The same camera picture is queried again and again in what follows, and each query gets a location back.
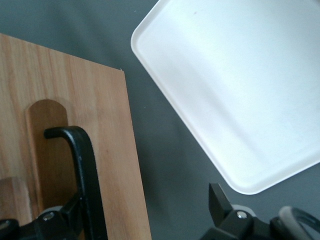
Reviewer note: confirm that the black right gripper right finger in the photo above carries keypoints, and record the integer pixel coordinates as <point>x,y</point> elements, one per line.
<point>220,205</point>

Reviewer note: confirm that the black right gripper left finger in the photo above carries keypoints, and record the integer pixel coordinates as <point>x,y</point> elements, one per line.
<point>50,226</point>

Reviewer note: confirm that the wooden drawer front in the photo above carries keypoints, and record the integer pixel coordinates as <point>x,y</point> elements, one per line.
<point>81,100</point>

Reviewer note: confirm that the wooden two-drawer cabinet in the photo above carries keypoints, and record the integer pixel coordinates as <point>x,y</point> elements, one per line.
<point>110,70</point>

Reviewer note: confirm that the white rectangular tray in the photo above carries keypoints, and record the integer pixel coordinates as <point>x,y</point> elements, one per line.
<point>237,87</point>

